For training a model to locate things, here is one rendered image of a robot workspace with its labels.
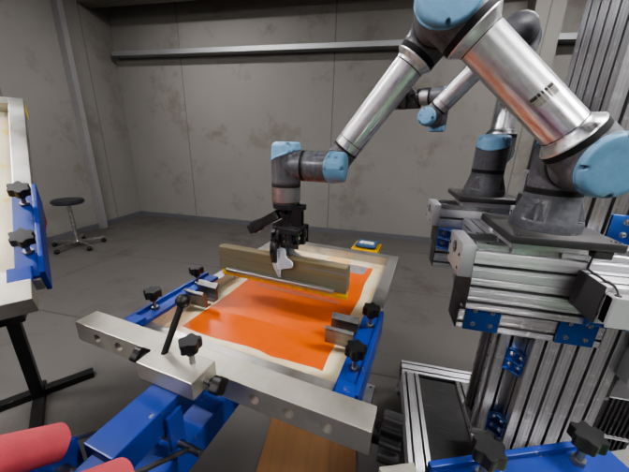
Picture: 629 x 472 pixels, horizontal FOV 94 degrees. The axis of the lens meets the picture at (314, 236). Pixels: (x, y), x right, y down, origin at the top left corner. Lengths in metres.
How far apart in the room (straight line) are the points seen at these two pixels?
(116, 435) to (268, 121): 4.56
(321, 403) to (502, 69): 0.67
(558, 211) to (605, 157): 0.19
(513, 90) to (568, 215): 0.33
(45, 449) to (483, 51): 0.91
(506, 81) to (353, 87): 3.96
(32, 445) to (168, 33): 5.56
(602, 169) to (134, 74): 5.98
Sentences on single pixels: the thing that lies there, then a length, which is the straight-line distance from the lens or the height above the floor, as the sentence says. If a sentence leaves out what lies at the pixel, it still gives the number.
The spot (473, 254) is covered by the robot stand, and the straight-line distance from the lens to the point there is 0.84.
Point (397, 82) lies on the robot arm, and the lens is 0.81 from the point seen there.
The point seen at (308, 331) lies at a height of 0.96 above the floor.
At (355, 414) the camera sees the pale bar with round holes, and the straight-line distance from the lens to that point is 0.54.
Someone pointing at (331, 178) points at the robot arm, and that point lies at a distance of 0.71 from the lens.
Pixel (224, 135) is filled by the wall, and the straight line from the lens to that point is 5.17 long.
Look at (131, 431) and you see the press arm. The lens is 0.58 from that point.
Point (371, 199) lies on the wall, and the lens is 4.59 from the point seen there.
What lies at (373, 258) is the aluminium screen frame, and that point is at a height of 0.98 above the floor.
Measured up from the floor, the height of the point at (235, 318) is 0.96.
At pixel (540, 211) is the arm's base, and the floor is 1.31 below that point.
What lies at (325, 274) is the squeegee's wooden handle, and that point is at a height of 1.11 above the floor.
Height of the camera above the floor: 1.45
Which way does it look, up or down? 18 degrees down
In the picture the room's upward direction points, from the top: 2 degrees clockwise
